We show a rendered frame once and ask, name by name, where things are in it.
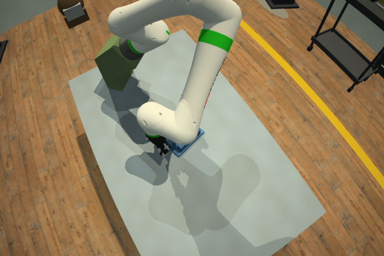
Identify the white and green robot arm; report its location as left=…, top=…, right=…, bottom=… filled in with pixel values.
left=108, top=0, right=242, bottom=145

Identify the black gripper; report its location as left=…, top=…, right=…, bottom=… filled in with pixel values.
left=152, top=138, right=170, bottom=157

